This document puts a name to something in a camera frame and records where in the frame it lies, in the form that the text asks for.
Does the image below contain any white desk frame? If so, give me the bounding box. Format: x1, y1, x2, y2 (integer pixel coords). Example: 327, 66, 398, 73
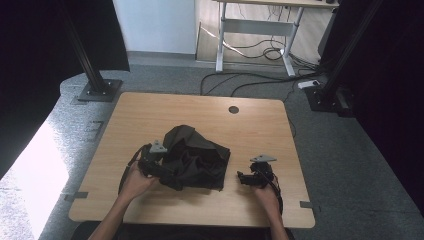
213, 0, 340, 78

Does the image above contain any long black floor cable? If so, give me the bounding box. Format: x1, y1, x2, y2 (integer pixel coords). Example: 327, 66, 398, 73
199, 71, 319, 98

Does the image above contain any person's left hand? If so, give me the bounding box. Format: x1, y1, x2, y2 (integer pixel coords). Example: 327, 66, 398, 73
120, 161, 162, 202

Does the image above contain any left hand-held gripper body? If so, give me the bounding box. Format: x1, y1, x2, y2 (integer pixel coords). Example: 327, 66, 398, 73
137, 139, 175, 180

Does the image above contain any white power strip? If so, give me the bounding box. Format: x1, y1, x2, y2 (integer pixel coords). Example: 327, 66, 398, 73
297, 79, 321, 90

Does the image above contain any white floor cable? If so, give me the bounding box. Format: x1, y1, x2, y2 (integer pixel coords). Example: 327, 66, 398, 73
199, 23, 256, 58

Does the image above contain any person's right hand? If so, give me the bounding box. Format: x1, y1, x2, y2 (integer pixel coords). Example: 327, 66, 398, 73
250, 184, 284, 218

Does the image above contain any coiled black floor cable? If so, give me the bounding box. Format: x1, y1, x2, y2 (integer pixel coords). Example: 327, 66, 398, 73
225, 38, 319, 69

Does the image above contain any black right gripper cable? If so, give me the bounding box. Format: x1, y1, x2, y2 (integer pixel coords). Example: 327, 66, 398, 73
261, 164, 285, 215

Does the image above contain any black curtain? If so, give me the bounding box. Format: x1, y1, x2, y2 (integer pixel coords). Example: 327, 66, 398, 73
317, 0, 424, 216
0, 0, 131, 180

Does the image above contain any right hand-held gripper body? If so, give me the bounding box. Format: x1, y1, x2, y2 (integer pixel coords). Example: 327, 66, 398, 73
245, 153, 278, 188

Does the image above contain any black pleated skirt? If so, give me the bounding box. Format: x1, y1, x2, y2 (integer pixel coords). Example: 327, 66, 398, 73
158, 124, 232, 193

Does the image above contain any black metal stand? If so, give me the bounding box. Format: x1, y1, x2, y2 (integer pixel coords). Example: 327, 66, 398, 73
59, 0, 124, 103
303, 0, 384, 113

